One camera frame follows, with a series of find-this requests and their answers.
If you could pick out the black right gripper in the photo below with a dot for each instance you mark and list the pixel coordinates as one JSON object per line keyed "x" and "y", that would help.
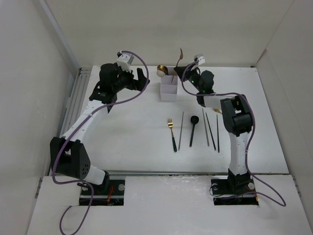
{"x": 184, "y": 72}

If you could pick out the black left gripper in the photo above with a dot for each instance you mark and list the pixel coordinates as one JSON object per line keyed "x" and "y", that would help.
{"x": 138, "y": 85}

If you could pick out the rose gold fork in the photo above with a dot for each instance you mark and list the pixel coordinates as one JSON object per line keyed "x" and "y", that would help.
{"x": 180, "y": 58}

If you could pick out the gold spoon green handle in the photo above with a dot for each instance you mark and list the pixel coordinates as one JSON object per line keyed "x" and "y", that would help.
{"x": 162, "y": 68}

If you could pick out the white ceramic spoon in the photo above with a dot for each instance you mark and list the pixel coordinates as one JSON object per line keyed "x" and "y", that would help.
{"x": 160, "y": 73}

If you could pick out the black spoon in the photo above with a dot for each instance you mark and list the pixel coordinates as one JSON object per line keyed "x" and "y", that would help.
{"x": 194, "y": 120}

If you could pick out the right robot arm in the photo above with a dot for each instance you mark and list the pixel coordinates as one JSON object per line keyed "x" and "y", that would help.
{"x": 237, "y": 120}

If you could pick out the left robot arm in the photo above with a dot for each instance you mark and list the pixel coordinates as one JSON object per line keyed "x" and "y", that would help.
{"x": 68, "y": 154}

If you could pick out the white compartment organizer box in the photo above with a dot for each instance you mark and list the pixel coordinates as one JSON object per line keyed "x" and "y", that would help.
{"x": 169, "y": 88}

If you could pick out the black chopstick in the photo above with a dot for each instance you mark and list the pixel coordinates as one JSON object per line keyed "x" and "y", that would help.
{"x": 218, "y": 135}
{"x": 210, "y": 130}

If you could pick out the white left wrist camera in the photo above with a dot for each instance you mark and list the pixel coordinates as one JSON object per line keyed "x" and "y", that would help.
{"x": 124, "y": 60}

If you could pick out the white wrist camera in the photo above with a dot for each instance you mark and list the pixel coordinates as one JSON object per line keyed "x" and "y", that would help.
{"x": 199, "y": 59}
{"x": 124, "y": 60}

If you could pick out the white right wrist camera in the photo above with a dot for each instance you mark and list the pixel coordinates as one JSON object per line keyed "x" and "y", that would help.
{"x": 199, "y": 59}

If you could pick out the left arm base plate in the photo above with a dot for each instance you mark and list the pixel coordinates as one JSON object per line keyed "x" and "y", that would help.
{"x": 112, "y": 196}

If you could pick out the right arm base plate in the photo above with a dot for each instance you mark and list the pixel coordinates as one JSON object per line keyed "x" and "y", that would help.
{"x": 227, "y": 192}

